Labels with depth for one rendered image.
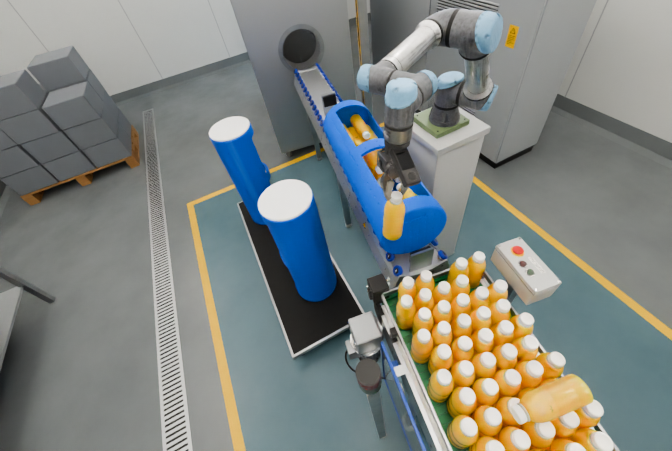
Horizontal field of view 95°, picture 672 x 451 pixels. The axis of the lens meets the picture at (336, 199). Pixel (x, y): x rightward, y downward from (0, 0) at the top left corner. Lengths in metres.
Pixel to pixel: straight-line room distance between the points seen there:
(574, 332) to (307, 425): 1.69
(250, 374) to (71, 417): 1.15
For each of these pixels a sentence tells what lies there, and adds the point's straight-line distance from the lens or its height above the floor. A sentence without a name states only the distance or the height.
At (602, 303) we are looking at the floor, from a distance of 2.70.
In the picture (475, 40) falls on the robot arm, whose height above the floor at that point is 1.69.
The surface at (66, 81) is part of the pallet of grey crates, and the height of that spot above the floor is 0.97.
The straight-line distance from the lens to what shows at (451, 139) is 1.62.
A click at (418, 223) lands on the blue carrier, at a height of 1.15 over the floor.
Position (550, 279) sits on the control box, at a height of 1.10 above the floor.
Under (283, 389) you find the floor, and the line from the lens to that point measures 2.24.
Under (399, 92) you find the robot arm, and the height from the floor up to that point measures 1.74.
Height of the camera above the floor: 2.12
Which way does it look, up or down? 47 degrees down
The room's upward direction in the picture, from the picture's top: 11 degrees counter-clockwise
